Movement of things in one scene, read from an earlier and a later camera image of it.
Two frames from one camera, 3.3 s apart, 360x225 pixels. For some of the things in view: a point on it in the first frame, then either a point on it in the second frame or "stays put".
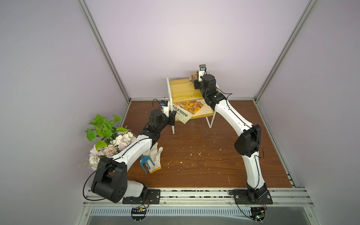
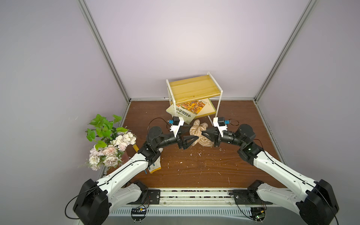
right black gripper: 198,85 → 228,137
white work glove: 154,154 stays put
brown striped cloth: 193,77 → 196,130
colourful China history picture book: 185,110 stays put
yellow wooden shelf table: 182,90 stays put
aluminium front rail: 281,197 stays put
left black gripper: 170,119 → 180,142
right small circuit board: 258,213 stays put
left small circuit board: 138,213 stays put
